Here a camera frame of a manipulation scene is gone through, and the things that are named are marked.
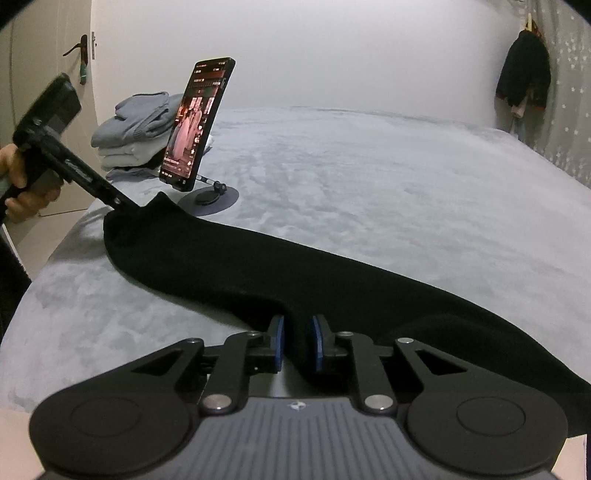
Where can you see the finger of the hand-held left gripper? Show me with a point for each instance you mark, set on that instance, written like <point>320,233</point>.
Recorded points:
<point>122,202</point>

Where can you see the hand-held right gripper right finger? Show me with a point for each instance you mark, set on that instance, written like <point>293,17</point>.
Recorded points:
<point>318,344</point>

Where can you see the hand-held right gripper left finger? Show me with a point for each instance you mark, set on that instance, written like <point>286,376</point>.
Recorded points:
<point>277,344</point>

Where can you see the black pants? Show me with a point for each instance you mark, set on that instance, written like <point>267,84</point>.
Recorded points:
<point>277,272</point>

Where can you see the yellow clothes hanger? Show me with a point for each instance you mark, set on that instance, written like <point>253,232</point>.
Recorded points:
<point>531,22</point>

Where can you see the person's left hand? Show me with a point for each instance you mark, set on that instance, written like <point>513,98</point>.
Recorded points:
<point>32,203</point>

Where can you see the cream door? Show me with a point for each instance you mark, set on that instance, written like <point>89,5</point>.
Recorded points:
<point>41,55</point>

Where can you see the folded grey-blue sweater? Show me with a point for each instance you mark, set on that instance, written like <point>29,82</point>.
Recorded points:
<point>138,117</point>

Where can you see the black smartphone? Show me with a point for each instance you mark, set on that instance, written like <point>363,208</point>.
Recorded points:
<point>194,124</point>

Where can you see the hanging black jacket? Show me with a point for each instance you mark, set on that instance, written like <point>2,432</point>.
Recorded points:
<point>524,69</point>

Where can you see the star-patterned grey curtain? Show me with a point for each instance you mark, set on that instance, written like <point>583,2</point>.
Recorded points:
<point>570,92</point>

